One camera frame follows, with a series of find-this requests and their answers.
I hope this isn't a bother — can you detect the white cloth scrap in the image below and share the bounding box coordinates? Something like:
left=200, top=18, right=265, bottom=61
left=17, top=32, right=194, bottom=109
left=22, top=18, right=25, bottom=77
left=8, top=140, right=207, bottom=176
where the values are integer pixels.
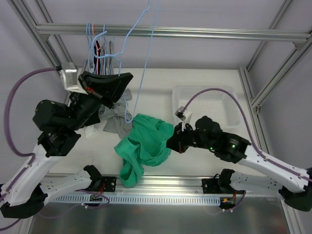
left=84, top=125, right=98, bottom=138

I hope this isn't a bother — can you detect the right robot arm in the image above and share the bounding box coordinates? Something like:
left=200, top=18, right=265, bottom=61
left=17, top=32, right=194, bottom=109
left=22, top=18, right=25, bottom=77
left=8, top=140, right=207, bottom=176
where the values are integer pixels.
left=166, top=116, right=312, bottom=212

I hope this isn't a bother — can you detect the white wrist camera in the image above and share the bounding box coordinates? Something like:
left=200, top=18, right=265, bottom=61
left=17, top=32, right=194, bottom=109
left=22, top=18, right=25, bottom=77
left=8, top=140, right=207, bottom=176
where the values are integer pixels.
left=175, top=106, right=192, bottom=131
left=59, top=62, right=86, bottom=94

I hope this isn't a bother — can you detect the front aluminium rail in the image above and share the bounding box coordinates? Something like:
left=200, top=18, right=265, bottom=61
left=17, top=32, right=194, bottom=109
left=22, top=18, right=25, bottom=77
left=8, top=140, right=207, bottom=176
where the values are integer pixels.
left=105, top=172, right=282, bottom=196

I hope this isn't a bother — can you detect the black tank top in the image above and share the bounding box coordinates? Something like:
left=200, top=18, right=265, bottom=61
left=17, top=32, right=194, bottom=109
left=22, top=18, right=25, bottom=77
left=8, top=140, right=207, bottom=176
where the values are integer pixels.
left=84, top=40, right=101, bottom=127

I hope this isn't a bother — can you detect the white perforated plastic basket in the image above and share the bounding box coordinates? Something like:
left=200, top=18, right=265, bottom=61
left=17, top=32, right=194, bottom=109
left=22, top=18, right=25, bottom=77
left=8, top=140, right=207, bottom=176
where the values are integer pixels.
left=172, top=85, right=241, bottom=129

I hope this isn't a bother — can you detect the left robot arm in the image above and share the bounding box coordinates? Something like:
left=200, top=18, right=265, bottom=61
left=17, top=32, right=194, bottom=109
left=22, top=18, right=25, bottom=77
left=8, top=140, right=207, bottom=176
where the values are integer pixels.
left=0, top=71, right=133, bottom=219

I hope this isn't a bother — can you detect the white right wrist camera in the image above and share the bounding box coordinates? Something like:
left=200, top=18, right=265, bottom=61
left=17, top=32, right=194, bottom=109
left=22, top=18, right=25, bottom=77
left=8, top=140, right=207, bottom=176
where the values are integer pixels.
left=175, top=106, right=192, bottom=131

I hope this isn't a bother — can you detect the black left base bracket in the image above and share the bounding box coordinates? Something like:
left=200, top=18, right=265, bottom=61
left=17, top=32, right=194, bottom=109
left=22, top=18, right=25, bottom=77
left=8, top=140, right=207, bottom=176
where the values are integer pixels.
left=100, top=176, right=117, bottom=193

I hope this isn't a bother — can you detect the black right base bracket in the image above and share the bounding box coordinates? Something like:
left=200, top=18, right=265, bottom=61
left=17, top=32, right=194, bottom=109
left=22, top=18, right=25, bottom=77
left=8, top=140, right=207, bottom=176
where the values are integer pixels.
left=201, top=178, right=221, bottom=194

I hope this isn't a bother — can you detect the aluminium frame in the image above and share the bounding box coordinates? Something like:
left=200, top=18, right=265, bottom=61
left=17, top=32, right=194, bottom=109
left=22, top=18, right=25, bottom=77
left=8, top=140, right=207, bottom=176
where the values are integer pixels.
left=7, top=0, right=312, bottom=234

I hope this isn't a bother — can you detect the green tank top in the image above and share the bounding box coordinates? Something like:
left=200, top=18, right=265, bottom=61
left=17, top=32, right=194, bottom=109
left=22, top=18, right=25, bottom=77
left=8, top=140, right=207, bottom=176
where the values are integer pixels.
left=114, top=114, right=174, bottom=187

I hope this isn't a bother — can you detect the aluminium hanging rail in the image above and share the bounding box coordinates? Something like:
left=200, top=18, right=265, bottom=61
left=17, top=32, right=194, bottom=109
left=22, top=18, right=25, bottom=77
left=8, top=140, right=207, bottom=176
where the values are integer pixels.
left=35, top=23, right=312, bottom=42

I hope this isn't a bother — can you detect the white slotted cable duct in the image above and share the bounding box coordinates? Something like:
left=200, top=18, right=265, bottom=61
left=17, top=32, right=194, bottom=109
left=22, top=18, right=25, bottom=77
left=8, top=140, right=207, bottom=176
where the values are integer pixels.
left=53, top=193, right=221, bottom=206

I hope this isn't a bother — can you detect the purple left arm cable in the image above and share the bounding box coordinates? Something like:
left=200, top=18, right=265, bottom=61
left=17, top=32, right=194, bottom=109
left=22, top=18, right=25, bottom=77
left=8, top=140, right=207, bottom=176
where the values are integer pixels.
left=0, top=67, right=61, bottom=230

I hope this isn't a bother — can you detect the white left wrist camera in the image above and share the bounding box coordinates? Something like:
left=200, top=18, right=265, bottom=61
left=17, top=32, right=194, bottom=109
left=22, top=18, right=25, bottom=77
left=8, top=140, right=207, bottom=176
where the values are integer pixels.
left=59, top=62, right=86, bottom=94

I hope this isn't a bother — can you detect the black base bracket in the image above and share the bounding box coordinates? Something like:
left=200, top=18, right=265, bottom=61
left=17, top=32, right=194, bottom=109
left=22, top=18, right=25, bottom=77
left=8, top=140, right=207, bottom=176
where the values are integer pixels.
left=100, top=176, right=117, bottom=193
left=201, top=178, right=221, bottom=194

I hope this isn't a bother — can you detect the grey tank top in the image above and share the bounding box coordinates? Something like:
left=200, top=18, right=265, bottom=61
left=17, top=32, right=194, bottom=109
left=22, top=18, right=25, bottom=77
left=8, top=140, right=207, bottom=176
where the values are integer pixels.
left=97, top=36, right=134, bottom=140

